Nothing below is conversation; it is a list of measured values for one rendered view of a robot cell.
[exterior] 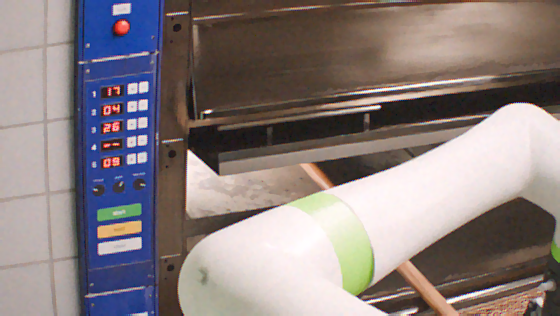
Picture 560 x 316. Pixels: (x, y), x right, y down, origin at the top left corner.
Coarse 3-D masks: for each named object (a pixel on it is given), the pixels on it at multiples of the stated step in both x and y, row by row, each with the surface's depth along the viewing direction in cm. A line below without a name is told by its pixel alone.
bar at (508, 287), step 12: (528, 276) 229; (540, 276) 229; (480, 288) 225; (492, 288) 225; (504, 288) 226; (516, 288) 227; (528, 288) 229; (456, 300) 221; (468, 300) 222; (480, 300) 224; (384, 312) 216; (396, 312) 217; (408, 312) 217; (420, 312) 218; (432, 312) 219
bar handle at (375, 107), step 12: (348, 108) 224; (360, 108) 225; (372, 108) 226; (252, 120) 217; (264, 120) 218; (276, 120) 218; (288, 120) 219; (300, 120) 220; (360, 120) 227; (264, 132) 219
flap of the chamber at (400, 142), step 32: (480, 96) 253; (512, 96) 254; (544, 96) 254; (256, 128) 232; (288, 128) 232; (320, 128) 231; (352, 128) 231; (256, 160) 215; (288, 160) 218; (320, 160) 220
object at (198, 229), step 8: (264, 208) 246; (272, 208) 246; (216, 216) 242; (224, 216) 242; (232, 216) 243; (240, 216) 243; (248, 216) 243; (192, 224) 239; (200, 224) 239; (208, 224) 239; (216, 224) 240; (224, 224) 240; (232, 224) 240; (192, 232) 236; (200, 232) 236; (208, 232) 237; (192, 240) 236; (200, 240) 237; (192, 248) 237
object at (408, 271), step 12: (312, 168) 257; (324, 180) 252; (408, 264) 225; (408, 276) 223; (420, 276) 222; (420, 288) 219; (432, 288) 218; (432, 300) 216; (444, 300) 215; (444, 312) 212; (456, 312) 211
